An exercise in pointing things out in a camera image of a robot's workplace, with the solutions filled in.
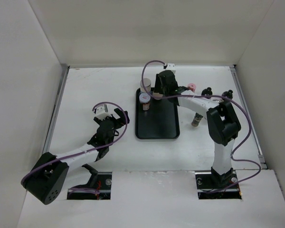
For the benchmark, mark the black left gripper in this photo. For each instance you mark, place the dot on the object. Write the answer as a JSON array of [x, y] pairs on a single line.
[[121, 119]]

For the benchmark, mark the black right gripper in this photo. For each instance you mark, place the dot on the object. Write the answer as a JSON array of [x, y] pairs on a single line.
[[157, 88]]

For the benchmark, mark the tall jar silver lid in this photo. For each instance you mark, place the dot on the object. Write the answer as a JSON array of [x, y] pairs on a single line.
[[145, 85]]

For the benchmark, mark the pink cap spice bottle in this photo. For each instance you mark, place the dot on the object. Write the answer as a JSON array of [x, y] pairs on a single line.
[[192, 87]]

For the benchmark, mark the dark sauce jar white lid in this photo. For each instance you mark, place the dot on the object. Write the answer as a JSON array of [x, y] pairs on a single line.
[[144, 99]]

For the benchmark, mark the small dark spice bottle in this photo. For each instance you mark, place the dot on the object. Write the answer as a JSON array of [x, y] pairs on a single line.
[[197, 119]]

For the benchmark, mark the yellow cap spice bottle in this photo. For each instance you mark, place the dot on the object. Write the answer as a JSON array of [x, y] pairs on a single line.
[[157, 96]]

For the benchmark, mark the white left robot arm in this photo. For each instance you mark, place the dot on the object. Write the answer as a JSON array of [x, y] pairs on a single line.
[[47, 177]]

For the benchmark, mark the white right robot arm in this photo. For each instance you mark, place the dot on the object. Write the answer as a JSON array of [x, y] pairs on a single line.
[[223, 123]]

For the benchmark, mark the black rectangular tray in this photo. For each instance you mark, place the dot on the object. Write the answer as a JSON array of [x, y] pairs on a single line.
[[159, 122]]

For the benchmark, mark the black pump bottle left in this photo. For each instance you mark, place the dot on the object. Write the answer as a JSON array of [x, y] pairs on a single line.
[[207, 92]]

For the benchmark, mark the black pump bottle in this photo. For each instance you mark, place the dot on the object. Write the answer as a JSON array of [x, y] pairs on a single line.
[[207, 92], [228, 94]]

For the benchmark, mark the black pump bottle right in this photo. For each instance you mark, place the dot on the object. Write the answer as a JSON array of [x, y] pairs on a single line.
[[228, 94]]

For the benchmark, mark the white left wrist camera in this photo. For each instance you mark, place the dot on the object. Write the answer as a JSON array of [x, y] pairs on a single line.
[[101, 112]]

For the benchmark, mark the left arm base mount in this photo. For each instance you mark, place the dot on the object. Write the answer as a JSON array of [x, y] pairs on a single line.
[[98, 186]]

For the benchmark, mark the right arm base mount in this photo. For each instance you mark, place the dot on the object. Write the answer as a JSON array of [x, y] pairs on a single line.
[[210, 185]]

